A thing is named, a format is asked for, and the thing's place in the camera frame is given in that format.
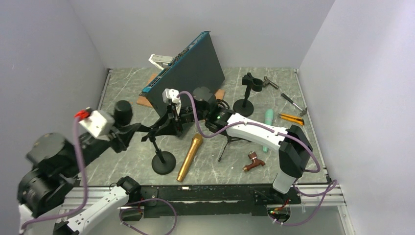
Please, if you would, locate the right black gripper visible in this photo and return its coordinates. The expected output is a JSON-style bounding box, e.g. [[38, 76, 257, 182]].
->
[[154, 103, 208, 135]]

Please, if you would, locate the black microphone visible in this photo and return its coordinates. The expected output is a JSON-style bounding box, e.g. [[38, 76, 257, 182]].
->
[[113, 100, 133, 127]]

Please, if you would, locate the gold microphone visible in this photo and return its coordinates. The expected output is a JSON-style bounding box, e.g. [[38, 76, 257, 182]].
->
[[176, 133, 203, 182]]

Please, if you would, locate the black stand with black microphone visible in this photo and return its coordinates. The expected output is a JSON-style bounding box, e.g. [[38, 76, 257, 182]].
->
[[141, 129, 176, 175]]

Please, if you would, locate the black tripod shock mount stand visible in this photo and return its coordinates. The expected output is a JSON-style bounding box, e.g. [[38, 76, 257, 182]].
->
[[216, 99, 245, 162]]

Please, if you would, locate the black round base mic stand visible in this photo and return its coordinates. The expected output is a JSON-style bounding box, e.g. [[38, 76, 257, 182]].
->
[[233, 72, 263, 117]]

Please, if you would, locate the teal green microphone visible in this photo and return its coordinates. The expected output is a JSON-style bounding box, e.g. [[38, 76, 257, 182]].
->
[[262, 108, 275, 153]]

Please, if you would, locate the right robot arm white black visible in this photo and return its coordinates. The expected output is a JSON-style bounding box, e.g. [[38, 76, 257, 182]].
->
[[142, 87, 316, 203]]

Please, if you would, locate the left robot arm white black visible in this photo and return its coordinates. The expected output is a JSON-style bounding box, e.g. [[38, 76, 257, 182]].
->
[[17, 122, 148, 235]]

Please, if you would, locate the wooden board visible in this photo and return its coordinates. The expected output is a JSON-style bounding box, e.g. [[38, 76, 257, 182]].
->
[[136, 73, 225, 108]]

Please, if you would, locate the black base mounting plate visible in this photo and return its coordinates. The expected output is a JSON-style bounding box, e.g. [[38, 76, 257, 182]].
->
[[125, 184, 301, 218]]

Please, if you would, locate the yellow utility knife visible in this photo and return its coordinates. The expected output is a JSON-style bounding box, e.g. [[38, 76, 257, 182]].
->
[[278, 114, 305, 126]]

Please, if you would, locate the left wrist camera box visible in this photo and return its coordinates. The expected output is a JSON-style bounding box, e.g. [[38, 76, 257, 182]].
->
[[74, 108, 115, 141]]

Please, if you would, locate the white metal bracket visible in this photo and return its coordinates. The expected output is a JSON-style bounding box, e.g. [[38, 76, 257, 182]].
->
[[148, 54, 174, 70]]

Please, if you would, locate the blue network switch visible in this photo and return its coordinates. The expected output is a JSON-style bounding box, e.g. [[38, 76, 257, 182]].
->
[[141, 31, 225, 117]]

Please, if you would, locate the small black handled hammer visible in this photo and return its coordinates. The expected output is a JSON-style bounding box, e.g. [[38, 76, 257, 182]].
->
[[281, 93, 307, 117]]

